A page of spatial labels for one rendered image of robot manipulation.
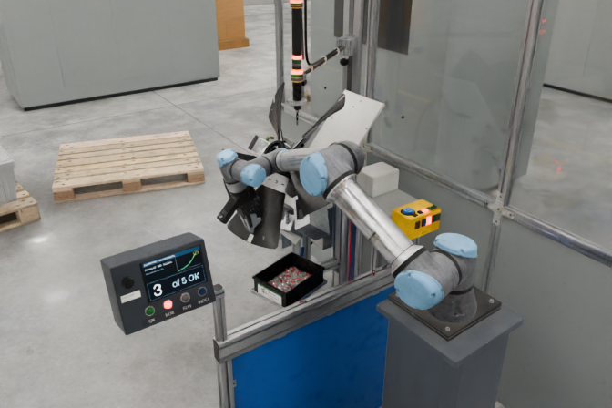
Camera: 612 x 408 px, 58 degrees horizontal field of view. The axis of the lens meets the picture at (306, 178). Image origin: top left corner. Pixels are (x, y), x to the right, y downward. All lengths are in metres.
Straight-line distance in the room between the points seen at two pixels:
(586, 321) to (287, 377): 1.13
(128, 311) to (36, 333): 1.96
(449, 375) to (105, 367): 1.95
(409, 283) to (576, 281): 0.97
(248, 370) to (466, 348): 0.74
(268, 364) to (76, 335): 1.60
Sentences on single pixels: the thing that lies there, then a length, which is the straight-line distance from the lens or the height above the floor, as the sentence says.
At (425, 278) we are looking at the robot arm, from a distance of 1.45.
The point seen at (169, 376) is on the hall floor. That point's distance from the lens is 2.99.
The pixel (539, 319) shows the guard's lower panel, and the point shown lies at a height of 0.59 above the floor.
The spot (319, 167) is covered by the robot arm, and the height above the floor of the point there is 1.43.
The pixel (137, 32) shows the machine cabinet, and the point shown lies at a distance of 7.53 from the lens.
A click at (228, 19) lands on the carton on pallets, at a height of 0.49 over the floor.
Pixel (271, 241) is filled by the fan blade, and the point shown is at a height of 0.92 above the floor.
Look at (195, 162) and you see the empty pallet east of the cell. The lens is 4.94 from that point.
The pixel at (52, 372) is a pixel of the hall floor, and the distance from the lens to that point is 3.20.
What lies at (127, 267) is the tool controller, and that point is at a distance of 1.50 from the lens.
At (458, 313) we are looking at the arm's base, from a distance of 1.66.
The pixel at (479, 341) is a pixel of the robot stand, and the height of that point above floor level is 1.00.
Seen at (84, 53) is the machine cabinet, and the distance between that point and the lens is 7.39.
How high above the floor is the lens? 2.04
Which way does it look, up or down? 25 degrees down
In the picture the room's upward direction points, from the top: straight up
